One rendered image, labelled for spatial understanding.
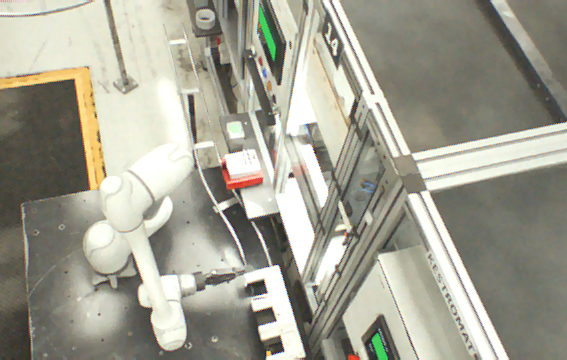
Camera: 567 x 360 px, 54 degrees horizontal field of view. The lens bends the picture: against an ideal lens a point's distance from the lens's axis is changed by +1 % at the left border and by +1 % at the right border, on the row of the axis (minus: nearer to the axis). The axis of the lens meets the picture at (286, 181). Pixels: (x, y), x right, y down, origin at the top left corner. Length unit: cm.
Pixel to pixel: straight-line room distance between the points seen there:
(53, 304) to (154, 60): 207
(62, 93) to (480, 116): 305
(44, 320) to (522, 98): 193
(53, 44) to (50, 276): 211
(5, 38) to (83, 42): 51
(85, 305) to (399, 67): 165
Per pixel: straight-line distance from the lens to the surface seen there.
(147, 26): 426
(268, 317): 222
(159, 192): 175
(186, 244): 250
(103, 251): 226
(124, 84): 388
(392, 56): 137
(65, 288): 251
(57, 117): 381
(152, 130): 366
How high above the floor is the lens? 296
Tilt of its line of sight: 59 degrees down
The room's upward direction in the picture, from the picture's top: 11 degrees clockwise
